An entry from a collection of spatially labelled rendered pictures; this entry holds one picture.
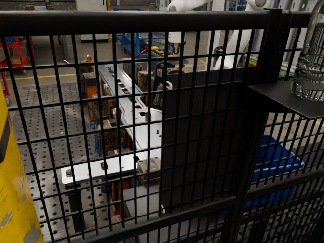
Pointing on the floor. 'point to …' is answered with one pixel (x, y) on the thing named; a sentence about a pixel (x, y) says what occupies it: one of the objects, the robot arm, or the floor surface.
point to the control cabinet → (94, 5)
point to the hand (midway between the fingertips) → (175, 50)
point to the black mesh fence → (237, 191)
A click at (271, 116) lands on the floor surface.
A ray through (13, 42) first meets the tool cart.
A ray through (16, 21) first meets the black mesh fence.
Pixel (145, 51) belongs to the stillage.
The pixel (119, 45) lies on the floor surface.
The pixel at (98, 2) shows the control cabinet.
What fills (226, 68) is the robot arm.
